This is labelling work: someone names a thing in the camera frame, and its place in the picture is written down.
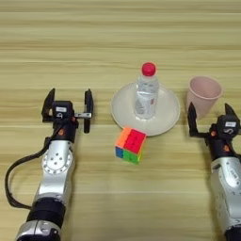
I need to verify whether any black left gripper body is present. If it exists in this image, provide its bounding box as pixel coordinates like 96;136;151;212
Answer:
41;112;94;145

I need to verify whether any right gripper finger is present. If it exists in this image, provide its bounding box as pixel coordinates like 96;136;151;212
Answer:
186;102;200;137
223;103;238;118

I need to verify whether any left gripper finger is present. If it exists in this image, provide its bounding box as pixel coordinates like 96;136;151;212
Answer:
84;88;95;124
40;88;56;118

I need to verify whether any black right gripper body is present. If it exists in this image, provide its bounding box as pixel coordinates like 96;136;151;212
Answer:
197;130;241;162

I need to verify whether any pink plastic cup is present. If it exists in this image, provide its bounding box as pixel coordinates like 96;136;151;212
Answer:
185;75;224;121

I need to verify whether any clear bottle red cap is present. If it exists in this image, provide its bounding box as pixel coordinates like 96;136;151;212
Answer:
134;61;161;121

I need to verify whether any colourful puzzle cube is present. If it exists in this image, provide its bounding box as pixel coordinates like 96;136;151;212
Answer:
114;126;148;166

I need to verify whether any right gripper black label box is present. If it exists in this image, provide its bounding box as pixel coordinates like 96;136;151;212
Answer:
216;114;241;137

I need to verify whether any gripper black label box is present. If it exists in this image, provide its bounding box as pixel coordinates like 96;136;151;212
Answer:
216;114;241;137
51;100;75;122

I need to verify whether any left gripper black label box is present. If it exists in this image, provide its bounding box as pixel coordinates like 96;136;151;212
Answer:
51;100;75;122

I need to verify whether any black marker pen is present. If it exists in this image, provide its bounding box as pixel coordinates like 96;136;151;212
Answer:
83;121;92;135

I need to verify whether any cream round plate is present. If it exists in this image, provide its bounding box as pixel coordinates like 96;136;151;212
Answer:
109;82;182;137

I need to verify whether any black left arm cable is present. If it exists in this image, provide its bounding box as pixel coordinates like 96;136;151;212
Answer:
4;127;61;211

